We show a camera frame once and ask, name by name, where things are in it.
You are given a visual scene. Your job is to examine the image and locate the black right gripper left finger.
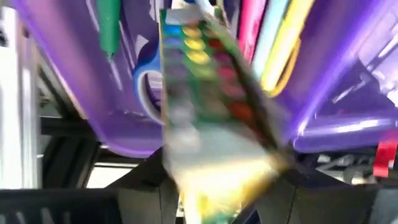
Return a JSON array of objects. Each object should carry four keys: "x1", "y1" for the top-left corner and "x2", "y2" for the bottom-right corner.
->
[{"x1": 0, "y1": 151, "x2": 185, "y2": 224}]

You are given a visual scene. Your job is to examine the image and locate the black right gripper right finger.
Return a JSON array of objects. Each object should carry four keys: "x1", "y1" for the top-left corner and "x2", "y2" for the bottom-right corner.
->
[{"x1": 248, "y1": 167, "x2": 398, "y2": 224}]

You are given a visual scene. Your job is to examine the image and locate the purple plastic pencil case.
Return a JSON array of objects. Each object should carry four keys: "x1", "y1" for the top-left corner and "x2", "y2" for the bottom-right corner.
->
[{"x1": 12, "y1": 0, "x2": 398, "y2": 160}]

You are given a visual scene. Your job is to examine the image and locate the blue-handled scissors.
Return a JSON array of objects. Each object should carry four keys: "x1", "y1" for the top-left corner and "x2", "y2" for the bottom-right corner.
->
[{"x1": 131, "y1": 39, "x2": 166, "y2": 126}]

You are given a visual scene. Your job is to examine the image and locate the yellow green crayon box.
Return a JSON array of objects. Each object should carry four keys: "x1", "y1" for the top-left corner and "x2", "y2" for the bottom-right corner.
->
[{"x1": 158, "y1": 6, "x2": 292, "y2": 224}]

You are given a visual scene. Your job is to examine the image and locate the yellow highlighter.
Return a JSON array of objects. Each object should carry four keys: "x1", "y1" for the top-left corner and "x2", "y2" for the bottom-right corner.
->
[{"x1": 260, "y1": 0, "x2": 317, "y2": 98}]

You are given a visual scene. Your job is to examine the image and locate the light teal pen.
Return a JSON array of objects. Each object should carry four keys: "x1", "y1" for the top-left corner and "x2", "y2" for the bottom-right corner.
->
[{"x1": 251, "y1": 0, "x2": 292, "y2": 79}]

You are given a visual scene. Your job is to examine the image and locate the green pen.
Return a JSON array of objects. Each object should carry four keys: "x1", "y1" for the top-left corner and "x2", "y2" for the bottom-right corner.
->
[{"x1": 94, "y1": 0, "x2": 123, "y2": 60}]

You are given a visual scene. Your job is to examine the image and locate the pink pen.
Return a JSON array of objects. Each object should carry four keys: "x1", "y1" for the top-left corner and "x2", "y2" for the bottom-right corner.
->
[{"x1": 237, "y1": 0, "x2": 269, "y2": 65}]

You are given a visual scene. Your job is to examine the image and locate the red tape tag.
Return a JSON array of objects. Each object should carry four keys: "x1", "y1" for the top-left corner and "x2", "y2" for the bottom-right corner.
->
[{"x1": 372, "y1": 140, "x2": 398, "y2": 179}]

